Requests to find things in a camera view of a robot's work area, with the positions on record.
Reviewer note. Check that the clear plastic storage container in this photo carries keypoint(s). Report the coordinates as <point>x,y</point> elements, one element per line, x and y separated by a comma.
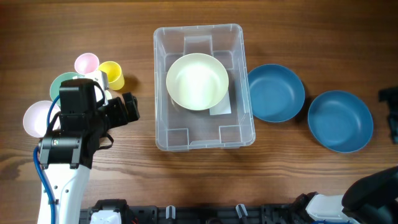
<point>180,129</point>

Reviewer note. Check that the dark blue bowl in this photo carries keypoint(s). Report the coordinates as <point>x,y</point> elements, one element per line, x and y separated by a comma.
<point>277,94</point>
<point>340,121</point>

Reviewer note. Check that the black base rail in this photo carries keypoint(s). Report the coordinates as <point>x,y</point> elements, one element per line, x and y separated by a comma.
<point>267,213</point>

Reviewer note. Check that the white label in container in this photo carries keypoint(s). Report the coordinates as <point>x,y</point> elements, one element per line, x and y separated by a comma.
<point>223,107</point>

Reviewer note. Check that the pink bowl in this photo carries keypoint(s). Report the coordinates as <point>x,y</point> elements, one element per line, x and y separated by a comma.
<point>35,119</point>

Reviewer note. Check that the cream bowl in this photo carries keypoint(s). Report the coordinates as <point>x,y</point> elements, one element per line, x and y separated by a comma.
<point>197,81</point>

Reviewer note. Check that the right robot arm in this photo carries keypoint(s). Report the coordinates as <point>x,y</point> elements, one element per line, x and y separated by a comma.
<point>372,199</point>

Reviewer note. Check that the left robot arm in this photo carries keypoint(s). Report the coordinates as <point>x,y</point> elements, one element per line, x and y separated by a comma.
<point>63,157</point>

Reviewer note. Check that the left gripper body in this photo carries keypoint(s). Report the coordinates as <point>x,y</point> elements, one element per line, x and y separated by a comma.
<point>129,106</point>

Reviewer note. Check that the small pink cup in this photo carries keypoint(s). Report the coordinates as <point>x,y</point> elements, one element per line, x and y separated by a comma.
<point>86,63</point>

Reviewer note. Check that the cream cup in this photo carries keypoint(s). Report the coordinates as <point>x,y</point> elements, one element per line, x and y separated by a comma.
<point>108,95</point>

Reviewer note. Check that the mint green bowl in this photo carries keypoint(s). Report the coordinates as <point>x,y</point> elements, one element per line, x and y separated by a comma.
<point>54,88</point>

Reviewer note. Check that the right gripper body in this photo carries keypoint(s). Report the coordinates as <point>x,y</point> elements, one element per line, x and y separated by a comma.
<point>390,101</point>

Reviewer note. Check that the yellow cup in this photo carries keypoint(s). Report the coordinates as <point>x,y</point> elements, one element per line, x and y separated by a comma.
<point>114,74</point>

